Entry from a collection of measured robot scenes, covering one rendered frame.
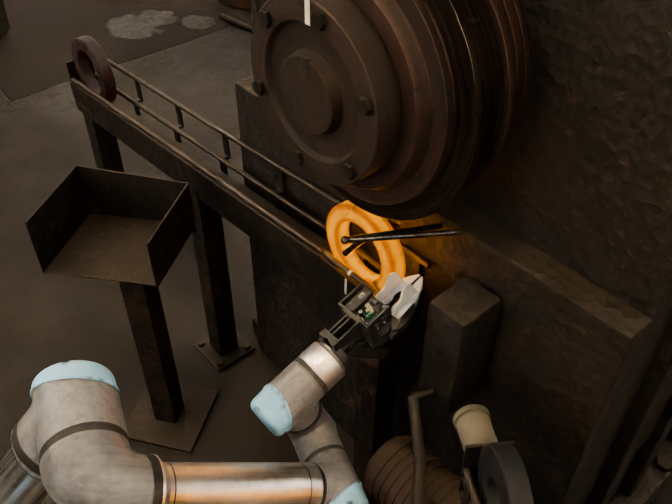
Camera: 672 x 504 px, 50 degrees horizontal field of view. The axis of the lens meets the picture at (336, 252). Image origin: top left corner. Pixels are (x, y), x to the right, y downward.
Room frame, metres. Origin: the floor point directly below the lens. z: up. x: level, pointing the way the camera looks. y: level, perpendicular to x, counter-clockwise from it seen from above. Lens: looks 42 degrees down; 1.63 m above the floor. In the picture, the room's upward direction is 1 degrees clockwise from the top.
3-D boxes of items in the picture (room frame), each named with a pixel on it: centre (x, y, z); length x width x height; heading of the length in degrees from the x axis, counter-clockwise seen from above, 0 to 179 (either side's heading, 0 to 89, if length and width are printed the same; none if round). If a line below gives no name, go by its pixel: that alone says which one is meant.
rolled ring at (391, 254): (0.99, -0.05, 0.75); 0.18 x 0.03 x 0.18; 40
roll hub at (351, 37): (0.92, 0.03, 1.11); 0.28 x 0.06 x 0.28; 42
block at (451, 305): (0.82, -0.21, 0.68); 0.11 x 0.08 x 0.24; 132
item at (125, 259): (1.16, 0.46, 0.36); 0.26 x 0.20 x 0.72; 77
